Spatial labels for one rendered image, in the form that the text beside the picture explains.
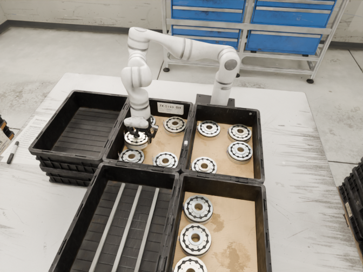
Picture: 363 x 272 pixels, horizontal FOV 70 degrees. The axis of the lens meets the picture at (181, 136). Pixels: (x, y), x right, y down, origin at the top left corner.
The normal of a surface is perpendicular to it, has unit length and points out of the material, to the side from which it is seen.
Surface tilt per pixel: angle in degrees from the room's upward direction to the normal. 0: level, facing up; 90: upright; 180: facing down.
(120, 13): 90
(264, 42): 90
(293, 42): 90
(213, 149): 0
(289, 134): 0
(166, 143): 0
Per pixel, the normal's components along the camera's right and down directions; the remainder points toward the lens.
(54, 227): 0.01, -0.69
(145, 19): -0.13, 0.72
